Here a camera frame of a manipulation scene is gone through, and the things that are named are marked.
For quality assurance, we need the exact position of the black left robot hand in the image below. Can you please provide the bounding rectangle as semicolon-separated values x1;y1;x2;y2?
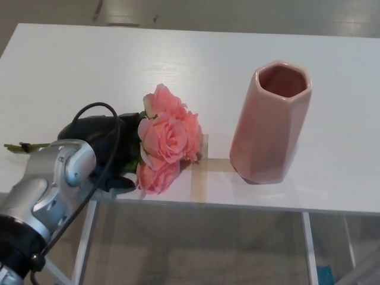
57;112;145;194

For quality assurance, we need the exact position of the pink rose bouquet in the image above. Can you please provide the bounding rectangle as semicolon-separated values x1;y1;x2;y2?
3;83;204;196

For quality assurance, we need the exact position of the pink faceted ceramic vase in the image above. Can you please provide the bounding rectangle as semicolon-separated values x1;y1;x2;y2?
229;60;313;185

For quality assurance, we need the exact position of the white table leg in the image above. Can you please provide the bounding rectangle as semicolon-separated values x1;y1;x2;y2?
301;211;319;285
71;200;98;285

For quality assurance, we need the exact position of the long beige tape strip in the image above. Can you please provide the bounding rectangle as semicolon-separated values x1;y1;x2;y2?
191;134;210;202

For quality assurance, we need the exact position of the teal floor item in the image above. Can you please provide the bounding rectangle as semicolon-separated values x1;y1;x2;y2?
316;264;335;285

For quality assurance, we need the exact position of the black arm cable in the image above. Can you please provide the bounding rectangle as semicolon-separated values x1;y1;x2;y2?
28;102;122;285

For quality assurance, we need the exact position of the white metal stand bracket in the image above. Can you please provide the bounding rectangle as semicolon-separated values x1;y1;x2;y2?
38;255;72;285

